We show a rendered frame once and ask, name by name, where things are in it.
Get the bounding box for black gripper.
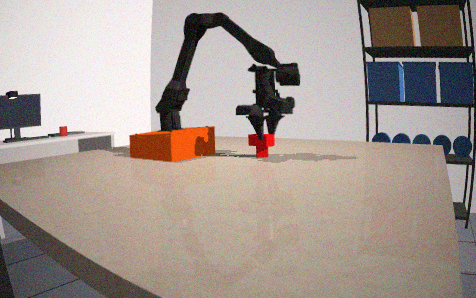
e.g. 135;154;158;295
236;86;293;140

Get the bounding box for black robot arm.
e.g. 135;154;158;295
155;12;300;132

